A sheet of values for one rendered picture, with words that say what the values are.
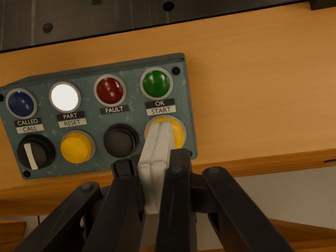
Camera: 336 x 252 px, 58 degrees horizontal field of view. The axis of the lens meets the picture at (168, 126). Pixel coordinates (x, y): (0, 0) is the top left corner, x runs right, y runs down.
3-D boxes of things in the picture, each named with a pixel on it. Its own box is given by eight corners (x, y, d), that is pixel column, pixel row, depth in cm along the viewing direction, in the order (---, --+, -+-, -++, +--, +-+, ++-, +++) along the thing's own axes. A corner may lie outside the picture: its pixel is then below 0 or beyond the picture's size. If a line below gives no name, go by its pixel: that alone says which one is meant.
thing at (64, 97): (83, 109, 23) (75, 103, 22) (56, 113, 23) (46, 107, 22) (82, 87, 24) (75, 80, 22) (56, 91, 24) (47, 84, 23)
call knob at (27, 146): (57, 163, 25) (51, 170, 24) (27, 167, 25) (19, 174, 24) (48, 134, 24) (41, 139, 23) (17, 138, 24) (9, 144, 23)
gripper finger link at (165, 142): (150, 164, 15) (165, 162, 15) (161, 120, 22) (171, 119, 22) (160, 214, 16) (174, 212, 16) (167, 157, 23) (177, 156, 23)
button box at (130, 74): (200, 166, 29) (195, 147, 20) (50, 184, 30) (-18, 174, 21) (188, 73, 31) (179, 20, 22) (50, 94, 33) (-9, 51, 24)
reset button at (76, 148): (96, 157, 24) (92, 163, 23) (68, 160, 25) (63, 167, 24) (89, 129, 24) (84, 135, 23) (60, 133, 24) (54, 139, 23)
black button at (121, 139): (139, 151, 24) (137, 158, 23) (110, 155, 24) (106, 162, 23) (133, 123, 23) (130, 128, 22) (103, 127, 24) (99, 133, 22)
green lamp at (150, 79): (173, 96, 22) (171, 89, 21) (144, 100, 23) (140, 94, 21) (171, 74, 23) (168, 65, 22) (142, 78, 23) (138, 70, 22)
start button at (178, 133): (186, 148, 24) (186, 154, 23) (150, 153, 24) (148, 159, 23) (181, 113, 23) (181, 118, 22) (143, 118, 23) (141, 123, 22)
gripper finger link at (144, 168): (160, 214, 16) (146, 215, 16) (167, 157, 23) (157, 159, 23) (150, 164, 15) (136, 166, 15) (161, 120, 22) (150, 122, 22)
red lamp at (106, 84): (127, 103, 23) (122, 96, 21) (99, 107, 23) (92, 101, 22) (126, 80, 23) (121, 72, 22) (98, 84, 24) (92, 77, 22)
